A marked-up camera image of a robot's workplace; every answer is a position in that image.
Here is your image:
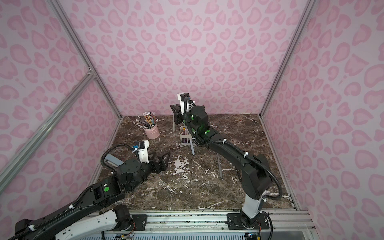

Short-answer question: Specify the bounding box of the cream toothbrush holder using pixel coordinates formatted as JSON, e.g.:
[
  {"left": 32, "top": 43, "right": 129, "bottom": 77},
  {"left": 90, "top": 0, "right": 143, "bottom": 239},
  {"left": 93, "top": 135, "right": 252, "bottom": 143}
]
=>
[{"left": 179, "top": 126, "right": 196, "bottom": 146}]

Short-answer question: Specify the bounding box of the grey blue toothbrush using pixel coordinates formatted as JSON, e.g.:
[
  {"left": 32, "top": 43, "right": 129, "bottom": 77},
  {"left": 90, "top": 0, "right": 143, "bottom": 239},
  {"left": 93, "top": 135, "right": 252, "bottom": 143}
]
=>
[{"left": 190, "top": 141, "right": 195, "bottom": 156}]

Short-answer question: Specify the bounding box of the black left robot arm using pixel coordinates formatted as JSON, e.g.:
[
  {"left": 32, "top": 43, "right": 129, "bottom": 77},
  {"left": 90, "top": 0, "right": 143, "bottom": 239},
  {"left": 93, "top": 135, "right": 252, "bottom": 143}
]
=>
[{"left": 12, "top": 144, "right": 171, "bottom": 240}]

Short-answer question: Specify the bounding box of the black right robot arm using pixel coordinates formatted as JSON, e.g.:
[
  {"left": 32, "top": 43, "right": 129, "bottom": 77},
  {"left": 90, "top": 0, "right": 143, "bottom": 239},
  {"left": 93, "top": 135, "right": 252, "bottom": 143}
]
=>
[{"left": 171, "top": 93, "right": 283, "bottom": 229}]

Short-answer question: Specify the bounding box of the dark grey toothbrush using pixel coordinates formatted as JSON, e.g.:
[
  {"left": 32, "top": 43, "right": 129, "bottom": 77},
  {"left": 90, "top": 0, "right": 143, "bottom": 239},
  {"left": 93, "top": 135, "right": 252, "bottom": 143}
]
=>
[{"left": 216, "top": 153, "right": 223, "bottom": 180}]

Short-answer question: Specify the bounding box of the pink pencil cup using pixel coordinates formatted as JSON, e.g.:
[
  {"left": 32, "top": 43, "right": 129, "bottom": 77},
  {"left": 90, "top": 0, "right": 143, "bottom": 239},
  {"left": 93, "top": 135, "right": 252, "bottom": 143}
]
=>
[{"left": 144, "top": 125, "right": 160, "bottom": 140}]

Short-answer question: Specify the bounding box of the coloured pencils bunch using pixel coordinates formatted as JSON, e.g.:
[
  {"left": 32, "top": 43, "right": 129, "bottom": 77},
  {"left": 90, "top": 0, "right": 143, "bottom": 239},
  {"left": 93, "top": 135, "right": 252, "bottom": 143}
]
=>
[{"left": 136, "top": 112, "right": 157, "bottom": 130}]

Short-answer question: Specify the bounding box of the grey blue box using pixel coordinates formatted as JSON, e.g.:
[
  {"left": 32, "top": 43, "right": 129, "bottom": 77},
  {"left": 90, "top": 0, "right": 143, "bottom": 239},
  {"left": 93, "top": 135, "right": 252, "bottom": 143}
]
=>
[{"left": 105, "top": 154, "right": 124, "bottom": 167}]

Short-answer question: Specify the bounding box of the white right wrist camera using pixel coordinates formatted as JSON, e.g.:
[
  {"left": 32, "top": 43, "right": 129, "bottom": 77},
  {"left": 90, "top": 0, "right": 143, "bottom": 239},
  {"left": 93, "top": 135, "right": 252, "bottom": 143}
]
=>
[{"left": 177, "top": 93, "right": 196, "bottom": 115}]

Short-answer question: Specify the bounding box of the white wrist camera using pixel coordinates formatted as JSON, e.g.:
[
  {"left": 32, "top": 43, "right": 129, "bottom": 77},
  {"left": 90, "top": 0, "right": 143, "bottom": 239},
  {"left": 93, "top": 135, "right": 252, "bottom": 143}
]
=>
[
  {"left": 177, "top": 93, "right": 196, "bottom": 115},
  {"left": 132, "top": 140, "right": 149, "bottom": 164}
]

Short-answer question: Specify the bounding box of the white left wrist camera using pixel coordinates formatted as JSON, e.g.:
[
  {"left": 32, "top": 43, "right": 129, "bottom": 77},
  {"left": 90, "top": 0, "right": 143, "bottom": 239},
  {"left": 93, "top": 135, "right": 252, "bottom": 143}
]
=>
[{"left": 132, "top": 140, "right": 149, "bottom": 164}]

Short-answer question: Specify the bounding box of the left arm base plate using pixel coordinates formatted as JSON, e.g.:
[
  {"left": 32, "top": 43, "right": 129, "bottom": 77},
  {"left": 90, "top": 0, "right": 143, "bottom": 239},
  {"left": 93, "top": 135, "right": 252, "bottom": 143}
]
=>
[{"left": 121, "top": 214, "right": 148, "bottom": 232}]

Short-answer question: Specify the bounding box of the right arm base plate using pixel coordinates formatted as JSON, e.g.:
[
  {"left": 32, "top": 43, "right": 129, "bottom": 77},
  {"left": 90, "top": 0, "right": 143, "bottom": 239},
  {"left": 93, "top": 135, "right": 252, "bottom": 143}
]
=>
[{"left": 225, "top": 213, "right": 270, "bottom": 230}]

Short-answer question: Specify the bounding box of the aluminium frame rail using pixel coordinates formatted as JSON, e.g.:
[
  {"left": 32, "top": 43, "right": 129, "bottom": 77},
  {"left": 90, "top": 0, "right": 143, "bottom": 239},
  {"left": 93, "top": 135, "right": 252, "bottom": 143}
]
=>
[{"left": 55, "top": 209, "right": 316, "bottom": 240}]

